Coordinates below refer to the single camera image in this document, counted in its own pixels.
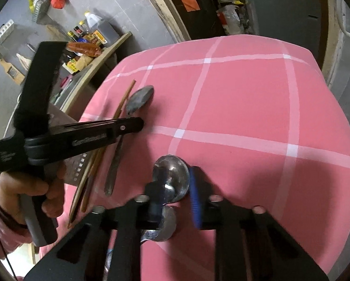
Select round steel spoon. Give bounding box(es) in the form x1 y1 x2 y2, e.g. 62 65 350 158
152 154 190 204

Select long steel spoon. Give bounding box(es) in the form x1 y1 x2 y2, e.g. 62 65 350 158
104 85 154 197

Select wooden kitchen counter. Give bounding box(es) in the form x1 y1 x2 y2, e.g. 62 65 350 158
59 31 132 114

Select person's left hand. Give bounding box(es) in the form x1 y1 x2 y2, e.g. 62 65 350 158
0 164 66 225

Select perforated grey utensil holder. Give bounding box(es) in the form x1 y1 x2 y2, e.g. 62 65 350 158
47 105 91 187

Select brown wooden chopstick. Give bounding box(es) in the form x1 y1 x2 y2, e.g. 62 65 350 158
67 80 136 228
80 148 105 212

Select large oil bottle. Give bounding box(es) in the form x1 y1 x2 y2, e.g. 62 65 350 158
84 11 120 47

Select pink checked tablecloth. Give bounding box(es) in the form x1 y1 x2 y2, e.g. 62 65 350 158
82 35 350 272

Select grey cabinet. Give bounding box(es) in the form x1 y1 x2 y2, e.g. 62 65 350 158
251 0 324 55

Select blue patterned handle spoon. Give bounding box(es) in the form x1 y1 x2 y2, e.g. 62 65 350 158
104 249 113 275

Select white hose on wall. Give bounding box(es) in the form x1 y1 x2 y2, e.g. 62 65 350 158
337 0 350 40

